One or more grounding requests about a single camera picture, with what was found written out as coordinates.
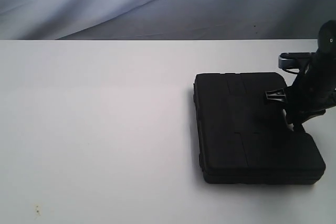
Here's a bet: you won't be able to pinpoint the black plastic tool case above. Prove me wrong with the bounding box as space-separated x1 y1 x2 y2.
194 72 326 185

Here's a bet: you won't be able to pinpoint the white backdrop cloth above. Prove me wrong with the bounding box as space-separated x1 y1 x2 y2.
1 0 335 40

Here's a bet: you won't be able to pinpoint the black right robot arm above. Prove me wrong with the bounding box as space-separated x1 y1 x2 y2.
264 20 335 132

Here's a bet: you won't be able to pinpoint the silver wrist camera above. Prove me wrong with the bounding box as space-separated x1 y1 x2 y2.
278 52 314 74

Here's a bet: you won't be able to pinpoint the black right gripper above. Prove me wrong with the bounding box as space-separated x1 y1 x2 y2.
264 47 336 133

